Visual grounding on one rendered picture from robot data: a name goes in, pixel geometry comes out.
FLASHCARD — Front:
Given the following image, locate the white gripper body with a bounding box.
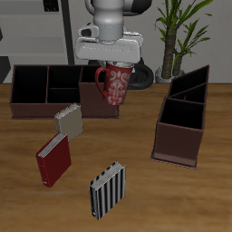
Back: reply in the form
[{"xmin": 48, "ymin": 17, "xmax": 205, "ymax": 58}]
[{"xmin": 74, "ymin": 31, "xmax": 145, "ymax": 65}]

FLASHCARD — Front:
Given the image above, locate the wide dark brown desk caddy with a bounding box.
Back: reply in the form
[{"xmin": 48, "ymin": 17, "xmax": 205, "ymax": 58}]
[{"xmin": 9, "ymin": 63, "xmax": 121, "ymax": 120}]

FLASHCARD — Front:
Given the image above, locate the beige book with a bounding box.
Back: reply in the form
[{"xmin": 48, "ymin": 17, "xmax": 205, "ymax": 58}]
[{"xmin": 53, "ymin": 102, "xmax": 84, "ymax": 141}]

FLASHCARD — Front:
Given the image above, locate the black white striped book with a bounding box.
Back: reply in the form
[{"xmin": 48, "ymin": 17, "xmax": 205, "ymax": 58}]
[{"xmin": 88, "ymin": 159, "xmax": 127, "ymax": 221}]

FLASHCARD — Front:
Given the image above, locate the red book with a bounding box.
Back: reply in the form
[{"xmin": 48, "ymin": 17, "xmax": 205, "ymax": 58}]
[{"xmin": 34, "ymin": 131, "xmax": 73, "ymax": 189}]

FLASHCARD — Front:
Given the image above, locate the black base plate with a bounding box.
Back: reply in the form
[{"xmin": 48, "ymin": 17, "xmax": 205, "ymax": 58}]
[{"xmin": 87, "ymin": 56, "xmax": 155, "ymax": 91}]

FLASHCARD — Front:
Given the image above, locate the narrow dark brown desk caddy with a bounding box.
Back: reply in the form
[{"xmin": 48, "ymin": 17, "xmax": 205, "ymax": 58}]
[{"xmin": 150, "ymin": 63, "xmax": 210, "ymax": 170}]

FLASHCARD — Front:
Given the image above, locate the red patterned mug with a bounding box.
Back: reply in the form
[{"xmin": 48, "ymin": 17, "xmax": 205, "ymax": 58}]
[{"xmin": 94, "ymin": 61, "xmax": 134, "ymax": 107}]

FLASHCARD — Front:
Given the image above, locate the white shelf unit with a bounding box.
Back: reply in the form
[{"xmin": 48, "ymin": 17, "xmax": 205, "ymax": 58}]
[{"xmin": 0, "ymin": 0, "xmax": 75, "ymax": 66}]

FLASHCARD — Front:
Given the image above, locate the green pot plant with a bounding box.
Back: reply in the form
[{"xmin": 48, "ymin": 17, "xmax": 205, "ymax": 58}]
[{"xmin": 153, "ymin": 0, "xmax": 216, "ymax": 85}]

